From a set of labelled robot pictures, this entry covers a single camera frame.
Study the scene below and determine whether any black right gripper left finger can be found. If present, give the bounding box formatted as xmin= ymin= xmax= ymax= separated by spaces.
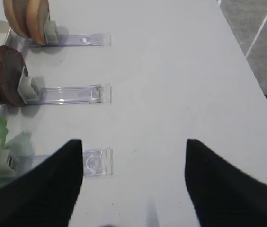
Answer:
xmin=0 ymin=139 xmax=84 ymax=227

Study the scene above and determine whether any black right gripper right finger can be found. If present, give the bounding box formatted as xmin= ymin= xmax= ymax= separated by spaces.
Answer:
xmin=184 ymin=139 xmax=267 ymax=227

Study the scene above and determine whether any clear lettuce holder track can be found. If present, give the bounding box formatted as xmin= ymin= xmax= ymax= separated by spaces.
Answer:
xmin=0 ymin=147 xmax=114 ymax=179

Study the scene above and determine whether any outer brown meat patty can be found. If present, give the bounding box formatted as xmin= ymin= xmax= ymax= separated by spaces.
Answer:
xmin=0 ymin=45 xmax=26 ymax=107

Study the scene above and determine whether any clear patty holder track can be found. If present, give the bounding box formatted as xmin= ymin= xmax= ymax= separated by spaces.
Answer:
xmin=17 ymin=66 xmax=112 ymax=105

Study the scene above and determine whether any clear bun holder track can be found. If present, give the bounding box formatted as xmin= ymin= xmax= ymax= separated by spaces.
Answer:
xmin=25 ymin=20 xmax=111 ymax=48

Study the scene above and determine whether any inner bun top in rack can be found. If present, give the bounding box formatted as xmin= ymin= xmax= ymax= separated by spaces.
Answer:
xmin=3 ymin=0 xmax=31 ymax=39

